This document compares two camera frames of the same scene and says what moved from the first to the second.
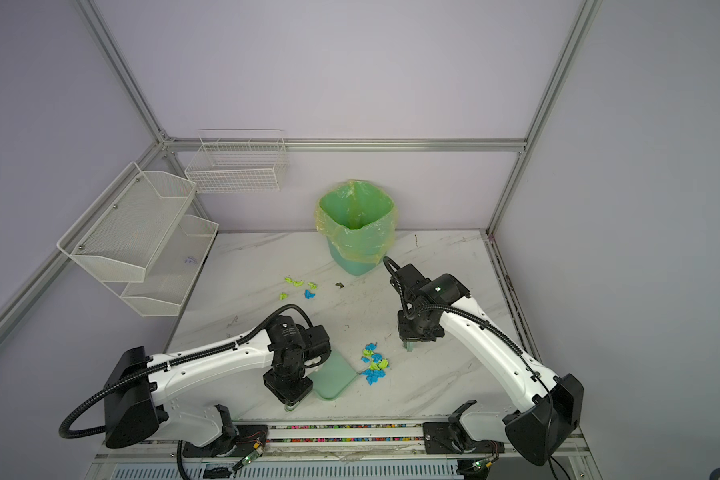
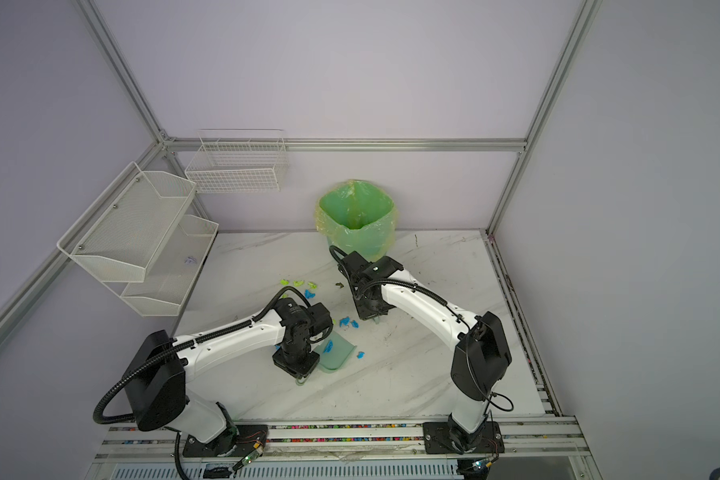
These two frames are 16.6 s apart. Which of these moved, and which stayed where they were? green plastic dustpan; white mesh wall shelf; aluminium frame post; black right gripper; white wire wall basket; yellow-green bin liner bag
Moved: green plastic dustpan; black right gripper
Stayed: yellow-green bin liner bag; white mesh wall shelf; aluminium frame post; white wire wall basket
